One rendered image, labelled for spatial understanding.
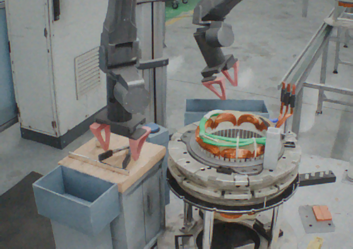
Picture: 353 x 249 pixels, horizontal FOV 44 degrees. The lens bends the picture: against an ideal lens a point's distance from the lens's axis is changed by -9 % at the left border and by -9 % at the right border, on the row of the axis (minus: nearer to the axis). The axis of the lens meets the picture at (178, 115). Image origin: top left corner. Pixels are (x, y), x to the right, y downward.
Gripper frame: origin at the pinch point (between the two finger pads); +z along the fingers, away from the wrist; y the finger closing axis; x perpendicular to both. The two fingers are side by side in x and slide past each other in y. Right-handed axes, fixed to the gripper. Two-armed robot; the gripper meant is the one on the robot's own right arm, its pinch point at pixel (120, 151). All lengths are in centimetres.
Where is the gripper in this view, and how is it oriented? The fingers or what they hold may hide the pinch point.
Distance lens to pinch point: 111.2
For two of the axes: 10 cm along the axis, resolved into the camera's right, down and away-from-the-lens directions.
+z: -0.3, 8.9, 4.5
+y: 8.9, 2.3, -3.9
